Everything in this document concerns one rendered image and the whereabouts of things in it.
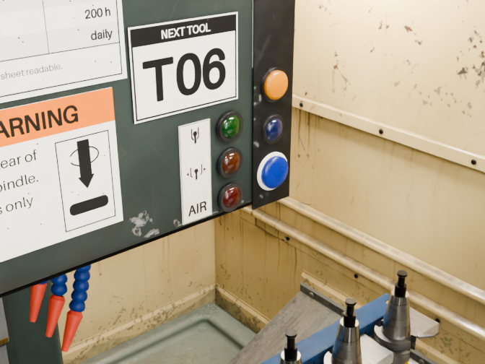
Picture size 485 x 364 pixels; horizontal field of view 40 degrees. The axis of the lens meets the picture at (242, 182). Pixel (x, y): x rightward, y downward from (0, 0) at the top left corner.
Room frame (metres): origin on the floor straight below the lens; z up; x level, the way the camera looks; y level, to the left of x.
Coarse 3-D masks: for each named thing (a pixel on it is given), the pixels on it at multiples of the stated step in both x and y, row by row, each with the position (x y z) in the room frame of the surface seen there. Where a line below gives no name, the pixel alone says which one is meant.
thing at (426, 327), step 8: (416, 312) 0.88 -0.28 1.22; (416, 320) 0.86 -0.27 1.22; (424, 320) 0.86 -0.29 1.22; (432, 320) 0.86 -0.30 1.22; (416, 328) 0.84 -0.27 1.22; (424, 328) 0.84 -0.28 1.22; (432, 328) 0.84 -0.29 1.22; (416, 336) 0.83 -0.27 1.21; (424, 336) 0.83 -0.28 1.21; (432, 336) 0.83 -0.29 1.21
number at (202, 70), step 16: (176, 48) 0.49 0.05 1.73; (192, 48) 0.50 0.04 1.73; (208, 48) 0.51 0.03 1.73; (224, 48) 0.52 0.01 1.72; (176, 64) 0.49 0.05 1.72; (192, 64) 0.50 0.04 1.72; (208, 64) 0.51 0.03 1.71; (224, 64) 0.52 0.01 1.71; (176, 80) 0.49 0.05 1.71; (192, 80) 0.50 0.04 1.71; (208, 80) 0.51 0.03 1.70; (224, 80) 0.52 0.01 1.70; (176, 96) 0.49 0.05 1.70; (192, 96) 0.50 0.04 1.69; (208, 96) 0.51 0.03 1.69
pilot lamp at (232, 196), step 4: (232, 188) 0.52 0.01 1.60; (236, 188) 0.52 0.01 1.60; (228, 192) 0.51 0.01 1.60; (232, 192) 0.51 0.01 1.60; (236, 192) 0.52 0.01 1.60; (224, 196) 0.51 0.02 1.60; (228, 196) 0.51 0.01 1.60; (232, 196) 0.51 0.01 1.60; (236, 196) 0.52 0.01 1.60; (240, 196) 0.52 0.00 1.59; (224, 200) 0.51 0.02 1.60; (228, 200) 0.51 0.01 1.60; (232, 200) 0.51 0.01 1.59; (236, 200) 0.52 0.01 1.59; (224, 204) 0.51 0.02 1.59; (228, 204) 0.51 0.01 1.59; (232, 204) 0.51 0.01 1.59; (236, 204) 0.52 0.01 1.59
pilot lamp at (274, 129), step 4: (272, 120) 0.55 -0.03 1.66; (276, 120) 0.55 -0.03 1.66; (280, 120) 0.55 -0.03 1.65; (268, 124) 0.54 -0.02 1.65; (272, 124) 0.54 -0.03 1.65; (276, 124) 0.55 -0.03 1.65; (280, 124) 0.55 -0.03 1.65; (268, 128) 0.54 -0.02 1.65; (272, 128) 0.54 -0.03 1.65; (276, 128) 0.55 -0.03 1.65; (280, 128) 0.55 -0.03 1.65; (268, 132) 0.54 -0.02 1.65; (272, 132) 0.54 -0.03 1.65; (276, 132) 0.55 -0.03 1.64; (280, 132) 0.55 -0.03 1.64; (268, 136) 0.54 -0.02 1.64; (272, 136) 0.54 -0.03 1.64; (276, 136) 0.55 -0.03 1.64
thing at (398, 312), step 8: (392, 296) 0.82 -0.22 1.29; (400, 296) 0.82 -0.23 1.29; (408, 296) 0.82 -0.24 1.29; (392, 304) 0.82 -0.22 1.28; (400, 304) 0.81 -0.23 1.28; (408, 304) 0.82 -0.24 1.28; (392, 312) 0.81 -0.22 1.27; (400, 312) 0.81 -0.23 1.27; (408, 312) 0.82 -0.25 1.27; (384, 320) 0.82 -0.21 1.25; (392, 320) 0.81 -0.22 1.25; (400, 320) 0.81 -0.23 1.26; (408, 320) 0.81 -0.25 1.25; (384, 328) 0.82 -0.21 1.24; (392, 328) 0.81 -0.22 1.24; (400, 328) 0.81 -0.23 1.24; (408, 328) 0.81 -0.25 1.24; (392, 336) 0.81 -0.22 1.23; (400, 336) 0.80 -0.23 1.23; (408, 336) 0.81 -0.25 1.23
